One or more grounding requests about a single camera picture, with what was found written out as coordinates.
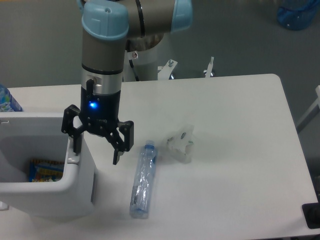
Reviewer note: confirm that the crumpled white paper wrapper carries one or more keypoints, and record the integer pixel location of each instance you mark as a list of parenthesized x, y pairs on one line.
[(179, 144)]

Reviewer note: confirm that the black device at table edge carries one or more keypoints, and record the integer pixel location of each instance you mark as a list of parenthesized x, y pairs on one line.
[(311, 213)]

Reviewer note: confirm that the blue labelled bottle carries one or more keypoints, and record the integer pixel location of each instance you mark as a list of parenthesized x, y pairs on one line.
[(7, 102)]

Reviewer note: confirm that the colourful snack packet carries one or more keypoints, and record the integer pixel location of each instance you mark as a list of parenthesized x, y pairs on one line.
[(41, 170)]

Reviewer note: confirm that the white plastic trash can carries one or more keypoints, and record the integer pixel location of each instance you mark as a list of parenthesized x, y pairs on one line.
[(28, 135)]

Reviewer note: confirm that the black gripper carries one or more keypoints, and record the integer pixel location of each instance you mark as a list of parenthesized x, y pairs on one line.
[(99, 116)]

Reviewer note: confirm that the white frame at right edge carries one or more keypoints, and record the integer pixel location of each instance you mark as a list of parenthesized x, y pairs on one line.
[(310, 113)]

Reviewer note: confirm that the large blue water jug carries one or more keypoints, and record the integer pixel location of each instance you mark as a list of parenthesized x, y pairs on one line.
[(296, 15)]

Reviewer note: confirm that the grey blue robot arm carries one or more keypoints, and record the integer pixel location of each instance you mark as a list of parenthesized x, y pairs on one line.
[(107, 27)]

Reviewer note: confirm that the crushed clear plastic bottle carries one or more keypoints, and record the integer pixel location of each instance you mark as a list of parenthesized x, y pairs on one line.
[(141, 193)]

